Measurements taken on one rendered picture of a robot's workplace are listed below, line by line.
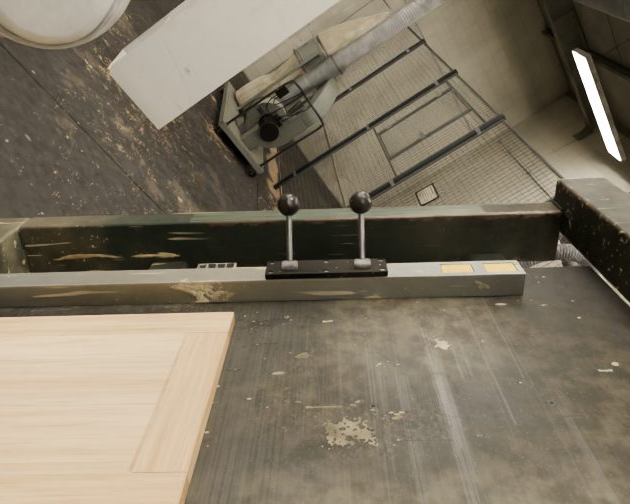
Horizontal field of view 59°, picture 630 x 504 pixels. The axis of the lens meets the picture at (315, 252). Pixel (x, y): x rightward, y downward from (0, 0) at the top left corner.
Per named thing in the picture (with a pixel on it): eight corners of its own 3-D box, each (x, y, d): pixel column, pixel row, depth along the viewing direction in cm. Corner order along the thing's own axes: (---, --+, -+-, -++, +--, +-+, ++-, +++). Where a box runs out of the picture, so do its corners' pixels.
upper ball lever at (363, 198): (350, 272, 93) (348, 194, 94) (373, 272, 93) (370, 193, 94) (351, 271, 89) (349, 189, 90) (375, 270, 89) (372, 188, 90)
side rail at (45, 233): (44, 262, 123) (31, 216, 118) (545, 249, 119) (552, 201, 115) (31, 275, 117) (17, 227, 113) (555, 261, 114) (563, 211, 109)
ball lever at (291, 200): (279, 274, 93) (278, 196, 94) (302, 273, 93) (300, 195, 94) (277, 273, 89) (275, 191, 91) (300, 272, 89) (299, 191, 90)
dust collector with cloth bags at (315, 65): (218, 88, 679) (372, -22, 625) (252, 132, 714) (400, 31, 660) (210, 129, 566) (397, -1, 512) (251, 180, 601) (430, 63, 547)
